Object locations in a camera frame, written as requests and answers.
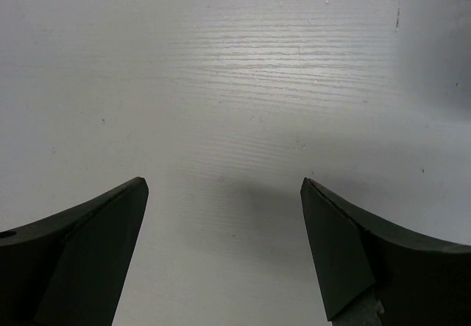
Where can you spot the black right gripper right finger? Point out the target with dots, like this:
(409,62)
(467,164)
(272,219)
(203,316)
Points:
(374,272)

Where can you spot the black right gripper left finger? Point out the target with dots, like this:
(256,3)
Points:
(69,268)

